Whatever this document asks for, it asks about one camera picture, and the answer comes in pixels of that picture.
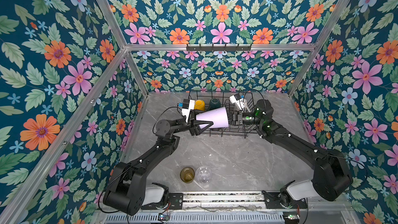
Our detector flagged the yellow plastic cup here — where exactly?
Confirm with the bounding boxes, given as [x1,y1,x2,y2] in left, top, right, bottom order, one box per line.
[194,100,206,111]

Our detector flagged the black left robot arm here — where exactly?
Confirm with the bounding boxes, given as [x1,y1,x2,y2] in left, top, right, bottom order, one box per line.
[103,118,214,216]

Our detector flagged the cream ceramic mug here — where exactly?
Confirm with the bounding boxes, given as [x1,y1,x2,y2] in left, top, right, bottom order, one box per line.
[237,98,251,112]

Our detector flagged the cream and green mug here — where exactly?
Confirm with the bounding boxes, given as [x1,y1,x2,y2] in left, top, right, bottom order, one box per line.
[208,98,221,111]

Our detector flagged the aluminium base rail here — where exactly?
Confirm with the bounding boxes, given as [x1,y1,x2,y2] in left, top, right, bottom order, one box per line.
[91,191,352,224]

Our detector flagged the black wall hook rail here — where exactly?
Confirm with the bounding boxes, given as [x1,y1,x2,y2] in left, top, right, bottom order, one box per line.
[186,44,252,52]

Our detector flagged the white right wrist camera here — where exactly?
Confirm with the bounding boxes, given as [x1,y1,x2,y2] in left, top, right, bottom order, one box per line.
[229,93,246,112]

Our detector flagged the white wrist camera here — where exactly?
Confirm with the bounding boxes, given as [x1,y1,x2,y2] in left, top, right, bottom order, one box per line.
[178,99,195,122]
[229,93,246,112]

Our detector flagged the black wire dish rack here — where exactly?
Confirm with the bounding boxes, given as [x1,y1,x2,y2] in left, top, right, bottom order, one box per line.
[177,90,256,138]

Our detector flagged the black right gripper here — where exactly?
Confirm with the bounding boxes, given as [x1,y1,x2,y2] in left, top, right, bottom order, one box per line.
[219,112,264,129]

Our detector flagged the lilac plastic cup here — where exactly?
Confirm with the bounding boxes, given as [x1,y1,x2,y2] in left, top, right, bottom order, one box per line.
[196,107,229,129]

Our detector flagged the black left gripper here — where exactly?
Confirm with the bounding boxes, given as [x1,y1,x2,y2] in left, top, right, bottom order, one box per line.
[171,110,214,140]

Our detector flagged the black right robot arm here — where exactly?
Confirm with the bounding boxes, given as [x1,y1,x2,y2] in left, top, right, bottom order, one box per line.
[233,99,353,208]

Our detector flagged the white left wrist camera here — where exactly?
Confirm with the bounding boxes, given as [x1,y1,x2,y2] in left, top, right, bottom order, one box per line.
[178,99,195,122]

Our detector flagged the small green circuit board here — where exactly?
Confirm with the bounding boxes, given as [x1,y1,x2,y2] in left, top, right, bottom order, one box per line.
[158,213,170,223]

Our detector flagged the clear glass cup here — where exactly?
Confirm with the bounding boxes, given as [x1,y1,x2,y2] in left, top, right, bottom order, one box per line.
[195,166,212,184]

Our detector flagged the olive green glass cup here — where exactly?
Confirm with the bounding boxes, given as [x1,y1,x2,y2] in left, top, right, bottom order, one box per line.
[180,167,195,184]

